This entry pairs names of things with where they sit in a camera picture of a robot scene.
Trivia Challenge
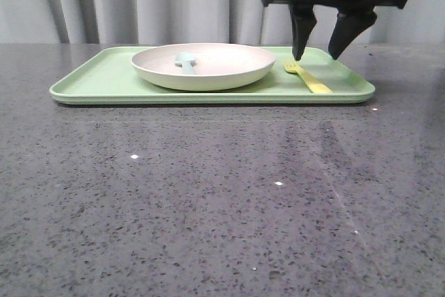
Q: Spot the yellow plastic fork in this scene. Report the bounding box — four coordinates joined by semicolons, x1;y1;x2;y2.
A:
284;60;333;94

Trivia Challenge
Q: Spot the beige round plate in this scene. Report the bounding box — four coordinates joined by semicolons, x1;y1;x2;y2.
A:
131;42;276;91

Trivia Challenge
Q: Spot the light blue plastic spoon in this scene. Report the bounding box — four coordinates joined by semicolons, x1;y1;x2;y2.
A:
175;52;195;75

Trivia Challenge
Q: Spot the light green plastic tray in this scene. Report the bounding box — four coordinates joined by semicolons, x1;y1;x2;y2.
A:
49;47;375;105

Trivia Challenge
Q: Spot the grey pleated curtain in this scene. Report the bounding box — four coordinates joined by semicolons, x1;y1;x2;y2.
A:
0;0;445;46

